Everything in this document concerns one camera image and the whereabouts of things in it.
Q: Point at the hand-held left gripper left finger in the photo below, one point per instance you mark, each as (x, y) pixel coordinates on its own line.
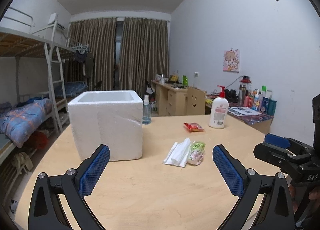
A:
(93, 172)

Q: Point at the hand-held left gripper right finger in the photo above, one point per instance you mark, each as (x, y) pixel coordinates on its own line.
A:
(228, 172)

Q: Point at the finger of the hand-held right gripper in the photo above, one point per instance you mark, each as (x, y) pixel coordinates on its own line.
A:
(277, 140)
(268, 152)

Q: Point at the white foam box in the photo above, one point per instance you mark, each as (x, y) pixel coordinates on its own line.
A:
(105, 130)

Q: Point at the person's right hand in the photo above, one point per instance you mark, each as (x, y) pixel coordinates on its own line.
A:
(293, 195)

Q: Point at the wooden desk with patterned top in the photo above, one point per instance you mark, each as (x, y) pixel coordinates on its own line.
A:
(260, 121)

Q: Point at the teal box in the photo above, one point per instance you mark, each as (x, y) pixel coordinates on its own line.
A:
(272, 107)

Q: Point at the dark blue bottle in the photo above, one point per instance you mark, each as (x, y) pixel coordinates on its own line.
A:
(264, 105)

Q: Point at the green tissue packet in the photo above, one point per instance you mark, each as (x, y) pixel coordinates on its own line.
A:
(196, 154)

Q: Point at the printed paper sheet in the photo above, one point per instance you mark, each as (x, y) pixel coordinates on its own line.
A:
(243, 110)

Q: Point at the white bottle blue label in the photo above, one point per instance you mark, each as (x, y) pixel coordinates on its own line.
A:
(256, 100)

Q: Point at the pink bottle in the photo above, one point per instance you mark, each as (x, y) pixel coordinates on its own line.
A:
(247, 101)

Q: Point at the green cap bottle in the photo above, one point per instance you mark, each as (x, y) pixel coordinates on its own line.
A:
(263, 91)

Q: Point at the white folded tissues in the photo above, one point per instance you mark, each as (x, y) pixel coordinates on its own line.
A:
(176, 156)

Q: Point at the red snack packet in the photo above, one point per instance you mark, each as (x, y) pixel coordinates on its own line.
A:
(193, 127)

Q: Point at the white lotion pump bottle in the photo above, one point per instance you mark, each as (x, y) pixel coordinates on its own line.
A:
(218, 112)

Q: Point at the red bag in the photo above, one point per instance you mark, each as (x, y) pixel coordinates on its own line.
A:
(40, 140)

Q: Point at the red lantern bottle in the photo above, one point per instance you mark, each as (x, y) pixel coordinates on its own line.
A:
(245, 86)

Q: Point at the black bag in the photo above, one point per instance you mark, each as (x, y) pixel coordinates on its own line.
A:
(230, 96)

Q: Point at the beige cloth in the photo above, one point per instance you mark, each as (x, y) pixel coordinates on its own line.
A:
(22, 162)

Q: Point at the wooden chair with smiley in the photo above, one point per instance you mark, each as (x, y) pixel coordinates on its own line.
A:
(195, 101)

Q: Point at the clear spray bottle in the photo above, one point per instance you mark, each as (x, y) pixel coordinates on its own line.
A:
(146, 114)

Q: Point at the blue plaid bedding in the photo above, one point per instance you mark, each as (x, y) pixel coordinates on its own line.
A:
(72, 89)

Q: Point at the white shoe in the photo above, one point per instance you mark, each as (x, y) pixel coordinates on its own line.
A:
(13, 206)

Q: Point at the blue orange plaid quilt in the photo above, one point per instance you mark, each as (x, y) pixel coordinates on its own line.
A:
(22, 122)

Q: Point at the black folding chair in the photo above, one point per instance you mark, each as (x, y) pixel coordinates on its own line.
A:
(98, 85)

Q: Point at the wooden desk with drawers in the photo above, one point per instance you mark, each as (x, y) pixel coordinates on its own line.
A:
(172, 100)

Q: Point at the white bed ladder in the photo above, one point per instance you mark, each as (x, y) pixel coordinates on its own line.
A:
(56, 82)

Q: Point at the yellow black object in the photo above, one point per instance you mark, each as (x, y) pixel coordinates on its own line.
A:
(173, 78)

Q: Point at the dark hanging clothes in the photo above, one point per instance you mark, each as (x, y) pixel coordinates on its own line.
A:
(83, 61)

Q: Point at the brown curtain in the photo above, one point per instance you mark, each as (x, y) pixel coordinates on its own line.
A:
(95, 52)
(143, 55)

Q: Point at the white metal bunk bed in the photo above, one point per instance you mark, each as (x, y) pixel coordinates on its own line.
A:
(72, 47)
(22, 42)

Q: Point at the white air conditioner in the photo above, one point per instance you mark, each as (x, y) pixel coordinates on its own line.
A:
(56, 21)

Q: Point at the pink cartoon wall poster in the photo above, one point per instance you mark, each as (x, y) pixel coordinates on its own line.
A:
(231, 60)

